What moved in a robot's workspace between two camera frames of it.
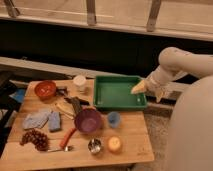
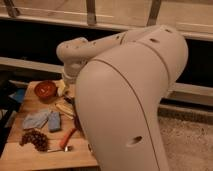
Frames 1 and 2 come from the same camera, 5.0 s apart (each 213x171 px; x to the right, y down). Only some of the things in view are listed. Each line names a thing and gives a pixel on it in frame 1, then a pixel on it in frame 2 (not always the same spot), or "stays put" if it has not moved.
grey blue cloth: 35,120 stays put
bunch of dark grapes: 37,138 stays put
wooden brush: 66,109 stays put
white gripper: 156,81 → 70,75
